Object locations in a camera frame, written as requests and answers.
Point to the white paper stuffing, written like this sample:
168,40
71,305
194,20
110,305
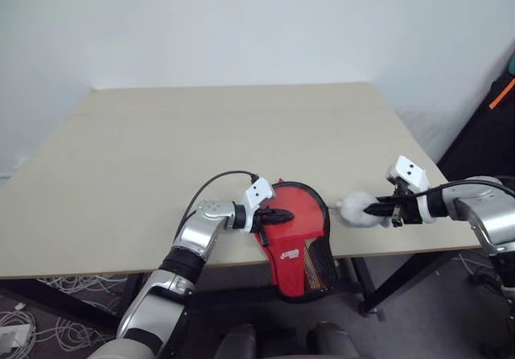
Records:
354,206

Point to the grey rounded shape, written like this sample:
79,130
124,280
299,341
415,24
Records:
237,343

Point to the red mesh bag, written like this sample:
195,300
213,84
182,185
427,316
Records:
297,214

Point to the black furniture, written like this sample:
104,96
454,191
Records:
491,141

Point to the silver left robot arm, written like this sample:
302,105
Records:
201,230

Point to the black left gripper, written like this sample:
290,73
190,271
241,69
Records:
262,217

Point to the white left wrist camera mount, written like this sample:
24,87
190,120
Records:
259,192

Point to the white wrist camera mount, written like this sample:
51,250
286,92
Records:
259,192
410,170

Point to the beige table with black legs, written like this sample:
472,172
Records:
201,133

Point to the teal object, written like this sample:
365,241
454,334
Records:
512,64

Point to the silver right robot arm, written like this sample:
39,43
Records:
483,214

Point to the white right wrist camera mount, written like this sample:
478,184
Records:
410,170

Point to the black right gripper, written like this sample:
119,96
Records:
408,210

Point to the orange stick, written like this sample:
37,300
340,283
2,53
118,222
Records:
502,93

